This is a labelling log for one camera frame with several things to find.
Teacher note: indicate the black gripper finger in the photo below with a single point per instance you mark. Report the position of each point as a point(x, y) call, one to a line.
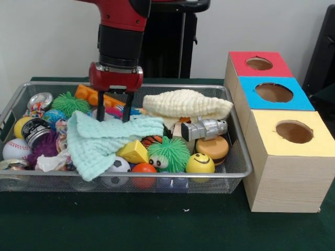
point(100, 105)
point(127, 107)

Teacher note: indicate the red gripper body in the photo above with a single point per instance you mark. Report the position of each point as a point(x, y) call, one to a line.
point(115, 79)

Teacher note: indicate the mint green waffle cloth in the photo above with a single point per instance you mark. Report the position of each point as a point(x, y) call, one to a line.
point(99, 141)

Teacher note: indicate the cream waffle cloth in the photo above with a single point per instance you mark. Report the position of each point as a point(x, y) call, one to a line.
point(188, 104)

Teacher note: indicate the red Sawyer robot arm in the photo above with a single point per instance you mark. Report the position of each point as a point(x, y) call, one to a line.
point(120, 34)

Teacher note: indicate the metal mesh bin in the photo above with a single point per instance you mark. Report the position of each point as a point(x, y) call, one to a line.
point(222, 180)

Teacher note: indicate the wooden box with three holes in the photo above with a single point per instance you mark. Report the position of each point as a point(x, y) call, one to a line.
point(288, 183)

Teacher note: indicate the orange building block plate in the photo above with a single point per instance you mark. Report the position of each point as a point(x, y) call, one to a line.
point(86, 94)

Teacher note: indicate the green spiky ball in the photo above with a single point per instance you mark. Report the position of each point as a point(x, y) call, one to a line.
point(68, 103)

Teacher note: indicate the yellow cheese wedge toy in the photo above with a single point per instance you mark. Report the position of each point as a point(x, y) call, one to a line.
point(134, 153)

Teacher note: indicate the green spiky toy with eyes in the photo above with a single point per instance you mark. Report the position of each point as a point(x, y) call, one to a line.
point(172, 151)

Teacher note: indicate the yellow smiley ball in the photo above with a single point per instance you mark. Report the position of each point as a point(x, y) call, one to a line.
point(200, 163)

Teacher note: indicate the white baseball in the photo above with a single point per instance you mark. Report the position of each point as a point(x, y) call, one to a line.
point(17, 149)

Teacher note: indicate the toy burger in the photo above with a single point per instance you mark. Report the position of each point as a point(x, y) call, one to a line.
point(213, 149)

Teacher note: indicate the dark green table cloth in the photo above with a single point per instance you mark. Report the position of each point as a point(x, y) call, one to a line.
point(157, 222)

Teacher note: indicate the black metal stand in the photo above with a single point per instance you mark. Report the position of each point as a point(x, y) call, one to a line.
point(322, 65)

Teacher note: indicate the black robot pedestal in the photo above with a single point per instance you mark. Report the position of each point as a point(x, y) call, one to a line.
point(170, 39)

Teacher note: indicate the silver toy camera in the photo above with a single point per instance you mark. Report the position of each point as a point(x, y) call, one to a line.
point(206, 129)

